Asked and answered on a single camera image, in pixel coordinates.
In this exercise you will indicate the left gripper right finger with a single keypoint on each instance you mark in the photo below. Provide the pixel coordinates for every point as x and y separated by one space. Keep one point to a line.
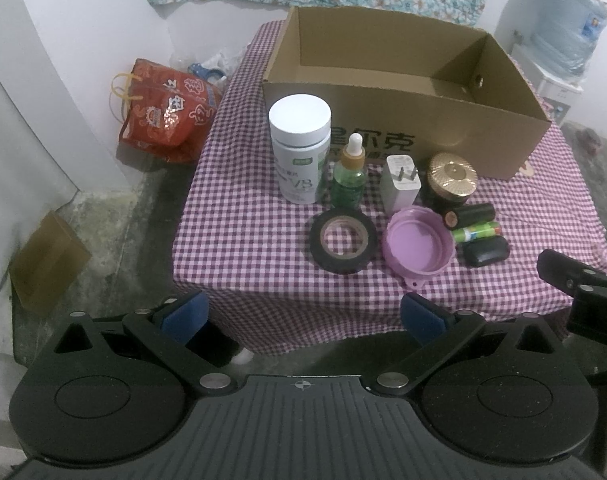
440 334

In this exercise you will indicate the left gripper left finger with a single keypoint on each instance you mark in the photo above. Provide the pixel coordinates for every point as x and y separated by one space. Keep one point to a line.
166 330

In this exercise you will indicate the black oval case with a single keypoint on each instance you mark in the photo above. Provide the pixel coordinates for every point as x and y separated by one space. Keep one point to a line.
486 251

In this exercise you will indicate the purple plastic lid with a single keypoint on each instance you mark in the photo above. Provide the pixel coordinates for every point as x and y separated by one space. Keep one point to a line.
417 246

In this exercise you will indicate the green lip balm tube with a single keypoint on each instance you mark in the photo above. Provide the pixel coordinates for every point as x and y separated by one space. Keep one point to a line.
476 232

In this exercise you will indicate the black lipstick tube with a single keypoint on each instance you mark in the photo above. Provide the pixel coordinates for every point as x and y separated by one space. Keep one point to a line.
467 215

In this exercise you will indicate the black electrical tape roll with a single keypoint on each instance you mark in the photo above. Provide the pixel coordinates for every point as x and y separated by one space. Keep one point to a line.
342 241

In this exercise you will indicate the gold lid black jar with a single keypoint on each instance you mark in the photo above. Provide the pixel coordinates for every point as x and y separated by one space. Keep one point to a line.
451 181

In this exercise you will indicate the white charger plug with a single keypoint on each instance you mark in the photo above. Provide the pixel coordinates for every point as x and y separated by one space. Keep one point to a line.
400 183

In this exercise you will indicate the green dropper bottle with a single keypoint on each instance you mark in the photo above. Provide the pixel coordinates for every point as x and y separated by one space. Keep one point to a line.
349 174

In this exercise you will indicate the brown cardboard piece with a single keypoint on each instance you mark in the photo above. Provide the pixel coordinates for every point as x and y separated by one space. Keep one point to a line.
47 265

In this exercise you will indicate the red gift bag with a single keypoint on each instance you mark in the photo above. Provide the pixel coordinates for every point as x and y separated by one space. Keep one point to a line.
166 113

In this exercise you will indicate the white water dispenser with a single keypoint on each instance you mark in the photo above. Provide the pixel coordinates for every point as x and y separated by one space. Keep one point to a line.
559 94

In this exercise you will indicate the brown cardboard box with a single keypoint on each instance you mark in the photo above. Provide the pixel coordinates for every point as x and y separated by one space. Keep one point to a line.
410 84

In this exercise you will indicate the white supplement bottle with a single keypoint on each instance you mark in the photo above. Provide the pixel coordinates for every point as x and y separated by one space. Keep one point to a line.
300 127

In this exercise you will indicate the blue white item on floor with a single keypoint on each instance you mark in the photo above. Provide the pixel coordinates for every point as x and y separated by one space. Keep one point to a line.
219 68

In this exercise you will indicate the blue water jug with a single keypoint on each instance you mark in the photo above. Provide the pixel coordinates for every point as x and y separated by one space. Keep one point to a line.
566 34

